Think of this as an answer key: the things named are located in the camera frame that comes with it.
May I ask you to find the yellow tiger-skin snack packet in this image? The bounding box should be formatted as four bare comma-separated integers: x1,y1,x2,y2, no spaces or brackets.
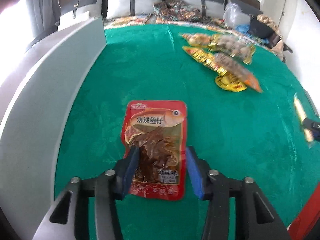
182,46,247,93

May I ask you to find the red fish snack packet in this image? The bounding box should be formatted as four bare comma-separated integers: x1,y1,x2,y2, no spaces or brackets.
121,100,187,201

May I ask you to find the green tablecloth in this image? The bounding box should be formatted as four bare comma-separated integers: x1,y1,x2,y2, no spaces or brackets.
55,24,319,225

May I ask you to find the white cardboard box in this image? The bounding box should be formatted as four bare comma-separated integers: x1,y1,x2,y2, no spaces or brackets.
1,17,106,239

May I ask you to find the orange-end nut snack packet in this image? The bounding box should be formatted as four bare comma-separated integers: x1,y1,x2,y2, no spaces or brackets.
214,53,263,93

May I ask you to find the black bag on sofa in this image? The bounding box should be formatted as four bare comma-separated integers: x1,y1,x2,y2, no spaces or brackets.
248,17,274,39

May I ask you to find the clear gold-end ball snack packet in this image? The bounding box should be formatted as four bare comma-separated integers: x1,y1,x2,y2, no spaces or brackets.
208,34,255,64

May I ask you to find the blue plastic bag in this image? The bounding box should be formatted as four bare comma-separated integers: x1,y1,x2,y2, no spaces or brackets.
235,24,250,34

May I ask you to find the clear plastic bag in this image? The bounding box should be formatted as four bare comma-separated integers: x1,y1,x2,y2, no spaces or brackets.
222,3,251,29

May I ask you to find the yellow-edged peanut snack packet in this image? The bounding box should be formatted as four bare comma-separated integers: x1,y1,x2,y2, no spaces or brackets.
180,33,213,48

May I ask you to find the floral sofa blanket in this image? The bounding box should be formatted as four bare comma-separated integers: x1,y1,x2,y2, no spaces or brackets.
104,0,286,59

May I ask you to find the grey white sofa cushion left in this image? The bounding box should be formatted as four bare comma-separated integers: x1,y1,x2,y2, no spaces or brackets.
57,0,103,31

